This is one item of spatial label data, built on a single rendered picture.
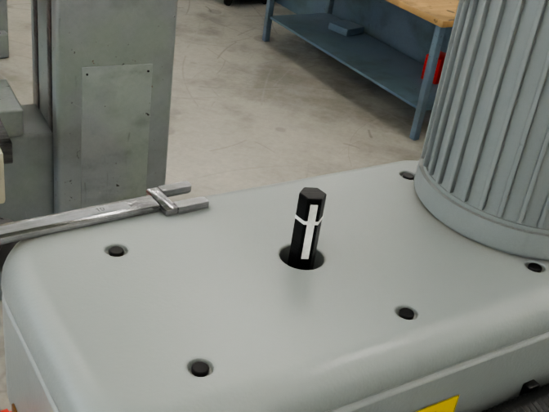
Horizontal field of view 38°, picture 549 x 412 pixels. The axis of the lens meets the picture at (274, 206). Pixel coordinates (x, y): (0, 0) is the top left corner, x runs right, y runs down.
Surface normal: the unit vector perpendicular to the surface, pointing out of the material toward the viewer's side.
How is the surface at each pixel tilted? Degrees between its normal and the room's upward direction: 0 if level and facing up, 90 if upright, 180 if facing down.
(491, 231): 90
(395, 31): 90
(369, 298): 0
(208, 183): 0
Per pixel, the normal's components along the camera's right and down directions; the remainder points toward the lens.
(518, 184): -0.37, 0.42
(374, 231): 0.13, -0.86
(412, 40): -0.85, 0.17
